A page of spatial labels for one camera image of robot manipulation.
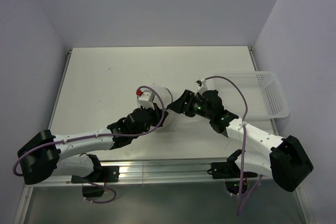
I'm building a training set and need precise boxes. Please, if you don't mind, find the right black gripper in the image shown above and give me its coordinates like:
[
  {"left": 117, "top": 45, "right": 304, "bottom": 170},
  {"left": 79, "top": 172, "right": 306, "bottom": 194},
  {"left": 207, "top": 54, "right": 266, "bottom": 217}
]
[{"left": 167, "top": 89, "right": 213, "bottom": 120}]

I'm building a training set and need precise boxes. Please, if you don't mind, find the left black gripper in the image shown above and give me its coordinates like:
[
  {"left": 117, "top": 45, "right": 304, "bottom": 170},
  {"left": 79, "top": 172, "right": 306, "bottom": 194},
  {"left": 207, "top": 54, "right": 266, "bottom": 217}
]
[{"left": 132, "top": 102, "right": 168, "bottom": 138}]

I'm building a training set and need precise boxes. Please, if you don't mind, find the white mesh laundry bag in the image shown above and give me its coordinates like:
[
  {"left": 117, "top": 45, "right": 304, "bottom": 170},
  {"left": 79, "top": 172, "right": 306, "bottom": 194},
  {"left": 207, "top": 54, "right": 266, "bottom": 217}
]
[{"left": 140, "top": 85, "right": 173, "bottom": 131}]

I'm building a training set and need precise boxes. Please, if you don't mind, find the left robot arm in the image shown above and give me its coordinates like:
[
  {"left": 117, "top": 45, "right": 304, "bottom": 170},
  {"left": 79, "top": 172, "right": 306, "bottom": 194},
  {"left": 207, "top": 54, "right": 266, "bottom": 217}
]
[{"left": 13, "top": 106, "right": 168, "bottom": 185}]

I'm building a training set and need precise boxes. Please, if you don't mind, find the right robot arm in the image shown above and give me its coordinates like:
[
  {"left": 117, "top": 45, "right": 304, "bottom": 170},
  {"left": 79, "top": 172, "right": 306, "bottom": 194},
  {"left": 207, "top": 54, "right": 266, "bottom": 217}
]
[{"left": 167, "top": 90, "right": 313, "bottom": 192}]

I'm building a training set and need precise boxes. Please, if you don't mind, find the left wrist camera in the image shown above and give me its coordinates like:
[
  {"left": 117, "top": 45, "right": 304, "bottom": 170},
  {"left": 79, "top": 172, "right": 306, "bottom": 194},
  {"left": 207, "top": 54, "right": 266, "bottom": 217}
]
[{"left": 136, "top": 89, "right": 155, "bottom": 109}]

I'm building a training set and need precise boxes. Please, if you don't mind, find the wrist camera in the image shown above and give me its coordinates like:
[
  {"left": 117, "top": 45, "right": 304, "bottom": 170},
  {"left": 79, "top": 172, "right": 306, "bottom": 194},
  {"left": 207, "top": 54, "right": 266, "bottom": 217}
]
[
  {"left": 136, "top": 89, "right": 155, "bottom": 109},
  {"left": 196, "top": 78, "right": 208, "bottom": 95}
]

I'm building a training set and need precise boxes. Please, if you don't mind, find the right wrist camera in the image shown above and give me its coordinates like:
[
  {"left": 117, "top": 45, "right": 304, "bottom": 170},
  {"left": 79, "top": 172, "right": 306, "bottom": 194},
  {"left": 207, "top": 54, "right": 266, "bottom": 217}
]
[{"left": 196, "top": 78, "right": 208, "bottom": 95}]

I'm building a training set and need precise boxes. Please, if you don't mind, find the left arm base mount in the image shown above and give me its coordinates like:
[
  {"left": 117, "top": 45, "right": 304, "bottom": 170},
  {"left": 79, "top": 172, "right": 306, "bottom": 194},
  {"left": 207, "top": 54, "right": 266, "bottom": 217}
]
[{"left": 71, "top": 166, "right": 120, "bottom": 204}]

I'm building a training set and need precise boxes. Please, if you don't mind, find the aluminium rail frame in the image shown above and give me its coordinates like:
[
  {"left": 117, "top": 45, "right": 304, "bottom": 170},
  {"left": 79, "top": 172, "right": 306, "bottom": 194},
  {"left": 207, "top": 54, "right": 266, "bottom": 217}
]
[{"left": 15, "top": 46, "right": 315, "bottom": 223}]

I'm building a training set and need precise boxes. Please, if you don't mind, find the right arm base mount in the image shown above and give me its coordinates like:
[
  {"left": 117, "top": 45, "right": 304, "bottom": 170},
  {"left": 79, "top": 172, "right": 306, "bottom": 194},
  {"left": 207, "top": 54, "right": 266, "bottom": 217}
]
[{"left": 207, "top": 162, "right": 240, "bottom": 194}]

